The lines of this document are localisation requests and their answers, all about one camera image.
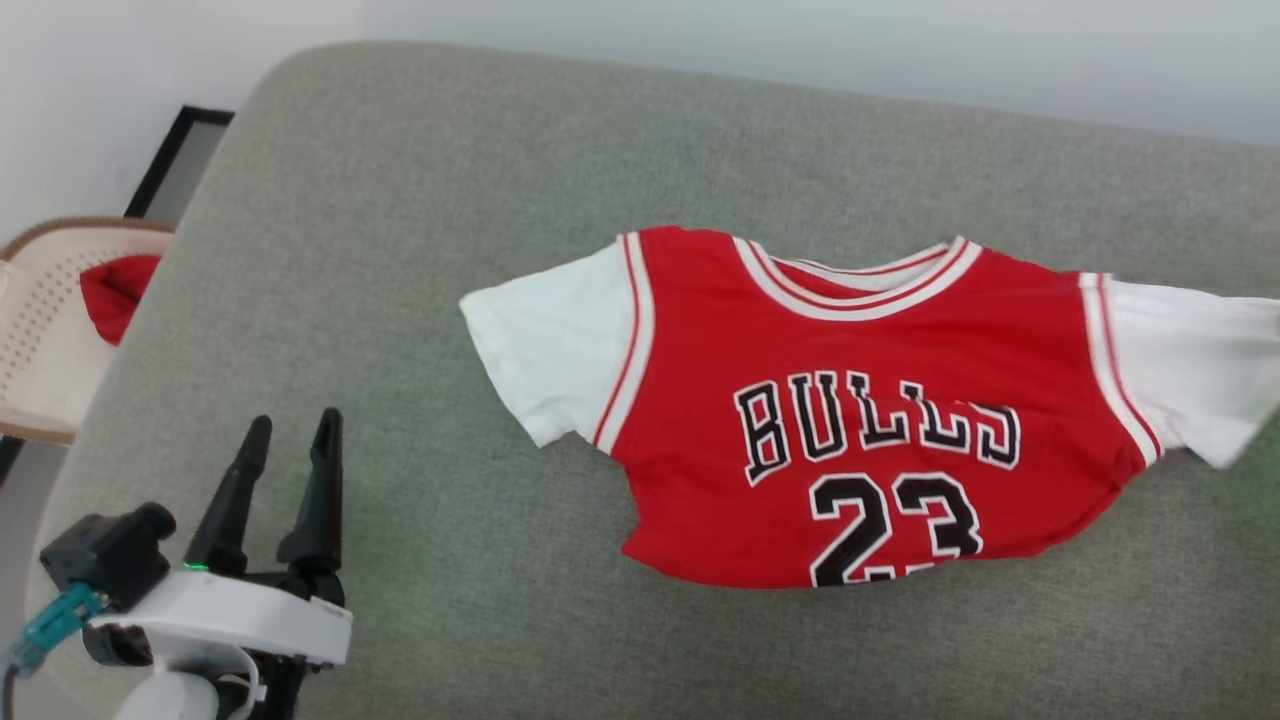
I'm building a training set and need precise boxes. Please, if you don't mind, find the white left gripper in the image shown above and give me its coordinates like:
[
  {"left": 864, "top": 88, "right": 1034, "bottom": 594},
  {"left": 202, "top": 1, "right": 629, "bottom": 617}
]
[{"left": 88, "top": 407, "right": 354, "bottom": 720}]

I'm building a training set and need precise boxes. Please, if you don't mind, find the red white Bulls jersey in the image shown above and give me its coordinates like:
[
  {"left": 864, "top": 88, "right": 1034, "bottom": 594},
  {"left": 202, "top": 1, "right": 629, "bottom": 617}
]
[{"left": 458, "top": 225, "right": 1280, "bottom": 591}]

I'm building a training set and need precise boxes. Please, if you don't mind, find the red cloth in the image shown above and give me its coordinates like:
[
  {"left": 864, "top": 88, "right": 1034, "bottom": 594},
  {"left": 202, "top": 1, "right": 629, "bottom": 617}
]
[{"left": 79, "top": 254, "right": 161, "bottom": 347}]

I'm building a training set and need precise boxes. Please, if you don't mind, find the beige perforated laundry basket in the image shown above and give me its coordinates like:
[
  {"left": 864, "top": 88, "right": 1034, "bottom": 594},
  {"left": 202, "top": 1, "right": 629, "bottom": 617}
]
[{"left": 0, "top": 216, "right": 177, "bottom": 447}]

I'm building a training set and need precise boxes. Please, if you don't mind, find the black framed panel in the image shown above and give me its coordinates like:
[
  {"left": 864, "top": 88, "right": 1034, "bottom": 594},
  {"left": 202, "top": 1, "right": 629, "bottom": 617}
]
[{"left": 122, "top": 105, "right": 236, "bottom": 221}]

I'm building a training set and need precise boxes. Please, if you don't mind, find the teal plug camera cable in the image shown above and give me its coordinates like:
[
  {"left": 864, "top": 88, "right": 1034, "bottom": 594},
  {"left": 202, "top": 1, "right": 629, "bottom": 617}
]
[{"left": 0, "top": 583, "right": 103, "bottom": 720}]

